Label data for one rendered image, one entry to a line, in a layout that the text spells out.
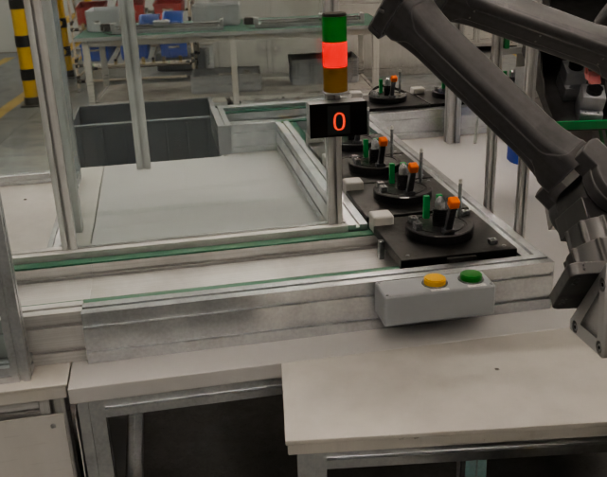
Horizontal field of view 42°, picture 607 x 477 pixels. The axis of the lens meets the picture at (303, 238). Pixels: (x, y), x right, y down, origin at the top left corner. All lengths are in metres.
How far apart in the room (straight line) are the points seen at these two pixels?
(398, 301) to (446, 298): 0.09
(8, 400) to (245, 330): 0.43
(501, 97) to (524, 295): 0.65
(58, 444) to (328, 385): 0.50
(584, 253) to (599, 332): 0.09
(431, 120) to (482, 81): 1.85
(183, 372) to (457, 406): 0.47
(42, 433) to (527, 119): 0.97
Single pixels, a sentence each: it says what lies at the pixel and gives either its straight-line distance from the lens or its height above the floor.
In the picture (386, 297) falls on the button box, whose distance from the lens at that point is 1.42.
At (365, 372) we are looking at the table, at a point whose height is 0.86.
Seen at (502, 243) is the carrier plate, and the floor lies 0.97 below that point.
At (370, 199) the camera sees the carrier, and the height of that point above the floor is 0.97.
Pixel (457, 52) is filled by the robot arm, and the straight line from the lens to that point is 1.05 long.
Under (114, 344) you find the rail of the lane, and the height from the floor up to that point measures 0.89.
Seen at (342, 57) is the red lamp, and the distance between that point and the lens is 1.63.
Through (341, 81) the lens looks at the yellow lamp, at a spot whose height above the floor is 1.28.
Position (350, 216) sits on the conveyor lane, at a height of 0.95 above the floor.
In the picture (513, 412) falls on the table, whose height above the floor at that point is 0.86.
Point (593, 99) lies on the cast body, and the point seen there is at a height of 1.25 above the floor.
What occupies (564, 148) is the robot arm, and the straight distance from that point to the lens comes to 1.03.
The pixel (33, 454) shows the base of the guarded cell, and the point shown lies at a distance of 1.53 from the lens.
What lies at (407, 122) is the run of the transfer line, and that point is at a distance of 2.86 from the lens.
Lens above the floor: 1.58
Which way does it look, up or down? 21 degrees down
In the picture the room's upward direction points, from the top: 2 degrees counter-clockwise
